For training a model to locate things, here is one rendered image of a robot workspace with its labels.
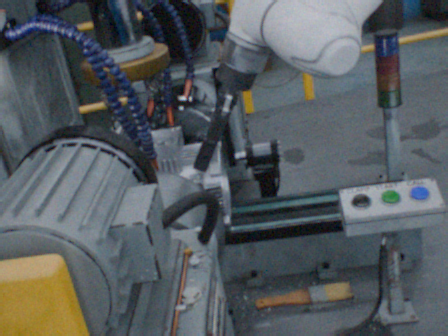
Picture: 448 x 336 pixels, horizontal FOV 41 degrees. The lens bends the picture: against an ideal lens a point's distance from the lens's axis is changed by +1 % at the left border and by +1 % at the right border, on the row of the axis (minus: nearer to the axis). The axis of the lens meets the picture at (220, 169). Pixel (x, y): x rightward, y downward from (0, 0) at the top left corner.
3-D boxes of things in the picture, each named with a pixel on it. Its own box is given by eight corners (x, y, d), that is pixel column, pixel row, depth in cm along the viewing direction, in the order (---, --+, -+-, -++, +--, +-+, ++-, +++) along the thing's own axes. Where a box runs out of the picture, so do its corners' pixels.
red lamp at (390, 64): (378, 75, 150) (376, 58, 148) (373, 69, 155) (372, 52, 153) (402, 71, 149) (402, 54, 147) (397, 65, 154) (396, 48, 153)
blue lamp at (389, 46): (376, 58, 148) (375, 40, 146) (372, 52, 153) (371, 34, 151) (402, 54, 147) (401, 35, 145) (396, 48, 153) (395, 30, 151)
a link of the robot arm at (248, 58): (227, 35, 109) (216, 65, 112) (273, 52, 110) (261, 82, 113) (228, 24, 117) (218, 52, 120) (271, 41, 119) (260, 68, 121)
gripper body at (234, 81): (222, 53, 120) (207, 95, 123) (220, 64, 112) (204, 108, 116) (257, 66, 120) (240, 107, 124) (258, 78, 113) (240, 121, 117)
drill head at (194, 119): (140, 208, 152) (116, 116, 142) (161, 145, 189) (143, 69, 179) (237, 195, 149) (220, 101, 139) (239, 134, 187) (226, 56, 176)
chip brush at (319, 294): (257, 313, 125) (256, 310, 125) (255, 298, 130) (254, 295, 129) (355, 297, 124) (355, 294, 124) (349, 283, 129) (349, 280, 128)
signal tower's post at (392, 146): (382, 191, 162) (372, 38, 145) (376, 178, 169) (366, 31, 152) (413, 187, 161) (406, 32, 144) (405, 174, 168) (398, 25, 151)
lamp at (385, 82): (379, 92, 152) (378, 75, 150) (374, 85, 157) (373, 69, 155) (403, 89, 151) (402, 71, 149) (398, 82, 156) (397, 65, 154)
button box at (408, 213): (345, 237, 108) (344, 219, 104) (338, 207, 113) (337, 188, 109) (444, 225, 106) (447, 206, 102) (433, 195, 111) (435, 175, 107)
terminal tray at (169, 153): (129, 183, 129) (120, 153, 126) (136, 162, 138) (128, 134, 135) (183, 175, 128) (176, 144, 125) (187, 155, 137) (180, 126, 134)
